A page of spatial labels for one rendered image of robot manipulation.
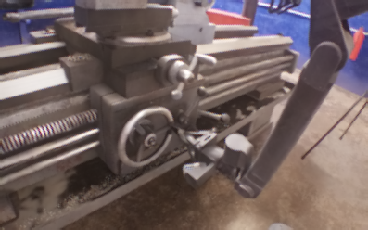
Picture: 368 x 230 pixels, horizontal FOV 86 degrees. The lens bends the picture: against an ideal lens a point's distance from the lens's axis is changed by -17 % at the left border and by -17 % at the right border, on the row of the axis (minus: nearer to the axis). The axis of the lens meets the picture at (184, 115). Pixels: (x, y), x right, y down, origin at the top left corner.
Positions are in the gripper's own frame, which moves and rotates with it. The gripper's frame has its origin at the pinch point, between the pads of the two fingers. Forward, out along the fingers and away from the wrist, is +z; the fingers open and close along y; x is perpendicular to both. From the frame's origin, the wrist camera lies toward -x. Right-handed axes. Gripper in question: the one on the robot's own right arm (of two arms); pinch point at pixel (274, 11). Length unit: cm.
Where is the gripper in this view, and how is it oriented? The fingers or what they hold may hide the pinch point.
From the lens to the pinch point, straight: 80.4
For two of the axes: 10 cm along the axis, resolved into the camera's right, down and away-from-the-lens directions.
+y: -5.8, 3.5, -7.3
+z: -5.1, 5.4, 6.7
